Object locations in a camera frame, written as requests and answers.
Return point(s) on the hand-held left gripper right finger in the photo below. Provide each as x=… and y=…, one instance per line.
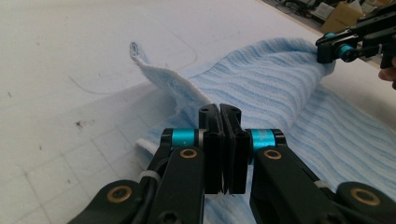
x=236, y=155

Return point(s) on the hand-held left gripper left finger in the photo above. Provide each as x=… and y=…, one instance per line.
x=211, y=155

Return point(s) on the blue striped towel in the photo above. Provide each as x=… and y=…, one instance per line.
x=274, y=84

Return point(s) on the large cardboard box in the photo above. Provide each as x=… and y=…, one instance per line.
x=341, y=18

